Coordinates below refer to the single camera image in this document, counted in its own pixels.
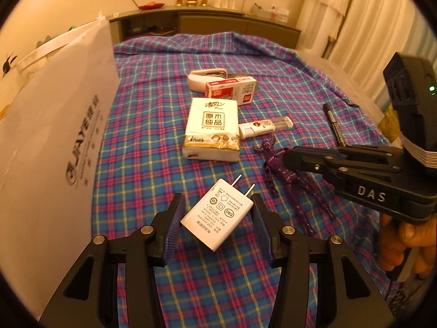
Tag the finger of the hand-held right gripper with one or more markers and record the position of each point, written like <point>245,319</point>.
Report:
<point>304,162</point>
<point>368,151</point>

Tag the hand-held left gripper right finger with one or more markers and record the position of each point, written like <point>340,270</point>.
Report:
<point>263,232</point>

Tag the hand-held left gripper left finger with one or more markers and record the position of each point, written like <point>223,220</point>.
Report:
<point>172,227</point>

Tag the purple toy figure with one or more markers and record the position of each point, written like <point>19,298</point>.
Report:
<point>276,165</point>

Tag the white wall charger plug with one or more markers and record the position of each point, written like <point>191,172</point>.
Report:
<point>215,218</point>

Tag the black marker pen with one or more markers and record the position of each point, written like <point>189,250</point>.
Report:
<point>333,119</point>

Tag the small white clear tube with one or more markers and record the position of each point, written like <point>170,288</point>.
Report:
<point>249,130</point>

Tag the red white staple box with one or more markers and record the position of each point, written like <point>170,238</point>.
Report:
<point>232,90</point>

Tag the white gold tissue pack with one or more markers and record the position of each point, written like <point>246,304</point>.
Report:
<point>210,119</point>

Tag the white stapler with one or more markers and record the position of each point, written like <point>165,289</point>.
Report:
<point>196,82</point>

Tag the white paper bag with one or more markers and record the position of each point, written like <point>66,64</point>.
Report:
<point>61,143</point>

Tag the person's right hand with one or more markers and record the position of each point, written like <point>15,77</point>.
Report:
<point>389,239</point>

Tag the cream curtain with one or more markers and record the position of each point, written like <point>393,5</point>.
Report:
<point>375,24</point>

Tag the plaid blanket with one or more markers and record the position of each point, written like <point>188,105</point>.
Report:
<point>153,126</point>

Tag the patterned dark cloth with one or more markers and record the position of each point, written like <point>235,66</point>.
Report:
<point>404,300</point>

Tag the grey television cabinet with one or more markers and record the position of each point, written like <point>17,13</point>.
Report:
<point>205,20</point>

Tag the cluster of clear glasses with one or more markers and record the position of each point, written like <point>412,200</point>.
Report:
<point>225,0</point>

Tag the wide gold ornament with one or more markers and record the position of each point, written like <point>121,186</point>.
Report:
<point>192,1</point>

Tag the red plate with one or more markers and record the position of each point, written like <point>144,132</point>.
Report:
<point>152,5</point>

